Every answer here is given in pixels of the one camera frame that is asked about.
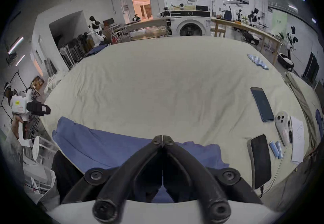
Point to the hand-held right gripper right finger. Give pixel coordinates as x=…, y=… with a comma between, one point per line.
x=202, y=180

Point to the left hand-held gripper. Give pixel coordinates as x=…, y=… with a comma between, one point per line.
x=19, y=105

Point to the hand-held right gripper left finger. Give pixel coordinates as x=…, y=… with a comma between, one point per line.
x=119, y=180

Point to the blue shirt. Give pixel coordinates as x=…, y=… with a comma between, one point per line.
x=101, y=147

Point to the person's left forearm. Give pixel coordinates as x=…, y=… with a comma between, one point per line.
x=11, y=157

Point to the person's left hand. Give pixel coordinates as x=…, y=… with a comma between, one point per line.
x=15, y=125

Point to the person's body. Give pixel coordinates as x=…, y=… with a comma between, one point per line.
x=65, y=177

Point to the black phone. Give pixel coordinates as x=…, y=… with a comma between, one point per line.
x=260, y=159

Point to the dark blue cloth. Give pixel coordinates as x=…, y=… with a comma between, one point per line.
x=97, y=49

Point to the dark blue phone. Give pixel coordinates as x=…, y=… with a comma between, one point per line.
x=262, y=104

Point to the white hand controller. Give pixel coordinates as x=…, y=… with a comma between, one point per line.
x=282, y=124

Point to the white and black humanoid robot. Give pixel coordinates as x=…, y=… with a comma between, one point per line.
x=95, y=29
x=290, y=45

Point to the black pen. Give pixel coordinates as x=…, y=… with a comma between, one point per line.
x=290, y=130

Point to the white paper pad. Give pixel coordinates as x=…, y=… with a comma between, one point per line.
x=297, y=142

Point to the bed with beige sheet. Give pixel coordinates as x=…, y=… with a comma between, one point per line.
x=164, y=78
x=302, y=96

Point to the blue striped packet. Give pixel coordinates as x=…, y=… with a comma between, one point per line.
x=258, y=61

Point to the white washing machine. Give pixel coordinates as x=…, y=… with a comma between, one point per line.
x=191, y=25

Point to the black monitor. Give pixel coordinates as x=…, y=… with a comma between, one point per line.
x=311, y=67

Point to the long wooden table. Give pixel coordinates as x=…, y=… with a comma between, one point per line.
x=253, y=29

